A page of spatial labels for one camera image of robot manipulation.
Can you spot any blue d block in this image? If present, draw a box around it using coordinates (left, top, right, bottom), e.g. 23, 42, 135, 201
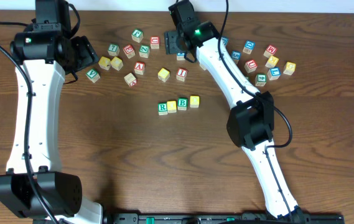
243, 40, 255, 54
221, 37, 229, 46

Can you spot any red u block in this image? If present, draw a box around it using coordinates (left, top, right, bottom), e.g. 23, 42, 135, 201
245, 60, 258, 73
150, 36, 160, 49

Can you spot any blue L block left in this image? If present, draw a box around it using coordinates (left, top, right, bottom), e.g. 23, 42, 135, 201
199, 63, 207, 71

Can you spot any blue L block right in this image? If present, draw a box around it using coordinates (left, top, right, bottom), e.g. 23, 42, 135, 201
267, 67, 281, 80

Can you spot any red U block top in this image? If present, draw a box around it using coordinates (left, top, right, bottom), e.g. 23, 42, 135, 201
150, 36, 160, 49

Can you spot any green 4 block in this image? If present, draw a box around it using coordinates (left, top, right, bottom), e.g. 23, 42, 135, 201
255, 73, 267, 86

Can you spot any yellow block far left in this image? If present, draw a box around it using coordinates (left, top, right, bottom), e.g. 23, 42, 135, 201
98, 57, 111, 70

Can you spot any green N block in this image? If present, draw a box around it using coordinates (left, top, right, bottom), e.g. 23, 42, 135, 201
139, 45, 150, 58

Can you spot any red I block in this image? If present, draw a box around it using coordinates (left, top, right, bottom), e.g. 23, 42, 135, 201
176, 68, 188, 82

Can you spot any red E block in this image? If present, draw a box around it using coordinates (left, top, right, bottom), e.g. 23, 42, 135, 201
123, 44, 136, 58

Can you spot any red U block right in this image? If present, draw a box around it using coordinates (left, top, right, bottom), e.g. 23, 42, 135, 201
245, 60, 258, 73

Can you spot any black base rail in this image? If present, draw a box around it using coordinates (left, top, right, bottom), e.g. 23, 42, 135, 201
103, 212, 345, 224

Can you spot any green B block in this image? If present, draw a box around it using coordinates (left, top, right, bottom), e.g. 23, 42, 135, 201
177, 98, 188, 111

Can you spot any blue T block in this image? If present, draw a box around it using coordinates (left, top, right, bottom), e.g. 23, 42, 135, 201
177, 52, 185, 60

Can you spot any yellow block beside left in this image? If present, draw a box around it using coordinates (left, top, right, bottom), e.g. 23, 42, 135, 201
111, 57, 123, 71

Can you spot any red M block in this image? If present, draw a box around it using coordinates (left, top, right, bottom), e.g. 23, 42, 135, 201
263, 45, 277, 58

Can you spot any green 7 block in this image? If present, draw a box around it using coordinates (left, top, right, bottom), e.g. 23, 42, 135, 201
108, 44, 119, 57

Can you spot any blue D block right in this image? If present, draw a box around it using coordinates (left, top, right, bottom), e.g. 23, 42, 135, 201
243, 40, 255, 54

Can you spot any green R block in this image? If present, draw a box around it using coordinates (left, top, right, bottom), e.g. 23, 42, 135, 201
157, 103, 168, 116

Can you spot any blue D block upper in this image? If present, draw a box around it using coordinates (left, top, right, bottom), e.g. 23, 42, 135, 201
221, 37, 229, 46

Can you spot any red A block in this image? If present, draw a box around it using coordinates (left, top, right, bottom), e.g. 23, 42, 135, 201
134, 62, 145, 75

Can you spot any blue l block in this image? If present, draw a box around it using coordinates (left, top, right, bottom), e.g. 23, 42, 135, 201
267, 67, 281, 80
199, 63, 207, 71

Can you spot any green V block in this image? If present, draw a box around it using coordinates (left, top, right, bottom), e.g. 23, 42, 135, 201
86, 68, 100, 83

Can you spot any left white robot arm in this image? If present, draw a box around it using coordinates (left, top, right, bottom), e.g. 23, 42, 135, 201
0, 0, 106, 223

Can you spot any yellow G block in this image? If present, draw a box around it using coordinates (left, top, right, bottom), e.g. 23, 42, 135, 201
283, 62, 296, 75

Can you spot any yellow block centre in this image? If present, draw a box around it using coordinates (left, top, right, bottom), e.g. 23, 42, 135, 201
157, 68, 170, 82

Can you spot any green J block top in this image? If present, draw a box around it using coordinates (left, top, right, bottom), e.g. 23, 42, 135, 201
131, 29, 144, 43

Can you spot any yellow O block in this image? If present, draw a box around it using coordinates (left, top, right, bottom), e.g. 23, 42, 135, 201
189, 95, 200, 108
167, 100, 177, 113

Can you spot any tilted red wooden block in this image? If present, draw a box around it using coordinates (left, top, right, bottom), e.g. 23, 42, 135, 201
124, 73, 137, 87

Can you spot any blue 5 block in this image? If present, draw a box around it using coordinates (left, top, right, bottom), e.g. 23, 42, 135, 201
231, 50, 241, 64

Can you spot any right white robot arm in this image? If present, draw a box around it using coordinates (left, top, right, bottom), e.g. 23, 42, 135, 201
165, 0, 300, 223

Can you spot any yellow K block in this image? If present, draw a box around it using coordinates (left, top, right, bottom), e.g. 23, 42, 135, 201
265, 55, 279, 68

